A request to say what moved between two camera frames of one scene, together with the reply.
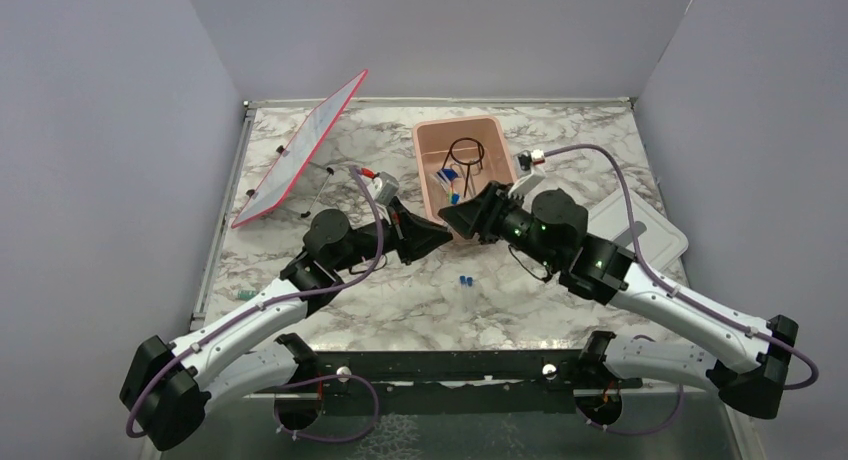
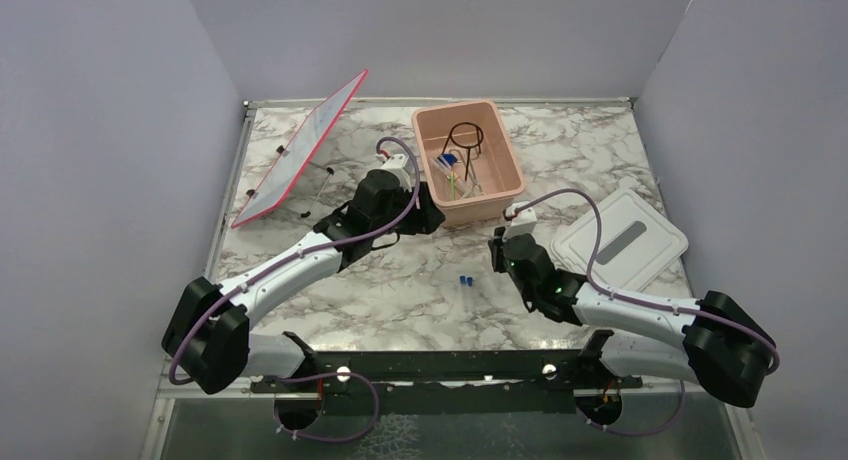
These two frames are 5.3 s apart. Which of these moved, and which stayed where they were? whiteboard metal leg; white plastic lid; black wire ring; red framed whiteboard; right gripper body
Moved: right gripper body; black wire ring
Stayed: red framed whiteboard; white plastic lid; whiteboard metal leg
